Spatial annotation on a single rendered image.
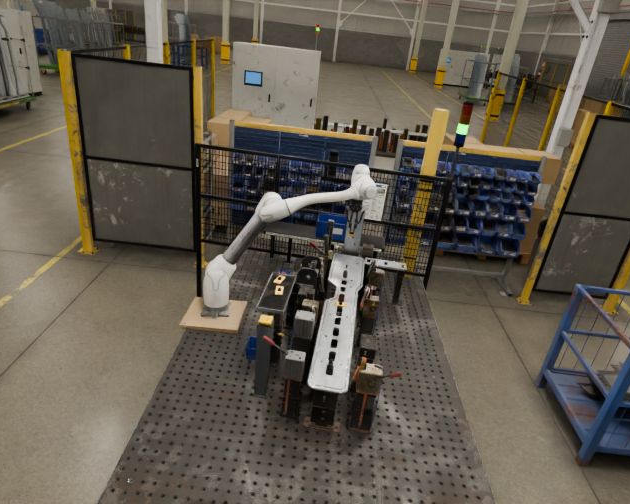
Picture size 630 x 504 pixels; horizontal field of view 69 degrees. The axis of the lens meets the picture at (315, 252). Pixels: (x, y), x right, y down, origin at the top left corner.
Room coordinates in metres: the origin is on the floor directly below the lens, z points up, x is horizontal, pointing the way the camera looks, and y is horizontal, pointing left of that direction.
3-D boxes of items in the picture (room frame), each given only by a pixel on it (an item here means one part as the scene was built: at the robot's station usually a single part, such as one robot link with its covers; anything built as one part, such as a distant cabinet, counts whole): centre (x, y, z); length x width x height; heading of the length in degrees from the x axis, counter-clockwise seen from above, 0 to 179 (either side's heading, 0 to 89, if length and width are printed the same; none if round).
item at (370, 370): (1.66, -0.32, 0.88); 0.15 x 0.11 x 0.36; 85
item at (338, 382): (2.24, -0.19, 1.00); 1.38 x 0.22 x 0.02; 175
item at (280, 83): (9.36, 1.13, 1.22); 1.60 x 0.54 x 2.45; 90
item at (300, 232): (3.18, -0.06, 1.02); 0.90 x 0.22 x 0.03; 85
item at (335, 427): (1.64, -0.13, 0.84); 0.18 x 0.06 x 0.29; 85
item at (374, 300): (2.31, -0.36, 0.87); 0.12 x 0.09 x 0.35; 85
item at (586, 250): (4.35, -2.75, 1.00); 1.04 x 0.14 x 2.00; 90
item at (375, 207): (3.27, -0.37, 1.30); 0.23 x 0.02 x 0.31; 85
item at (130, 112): (4.32, 1.80, 1.00); 1.34 x 0.14 x 2.00; 90
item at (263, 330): (1.80, 0.19, 0.92); 0.08 x 0.08 x 0.44; 85
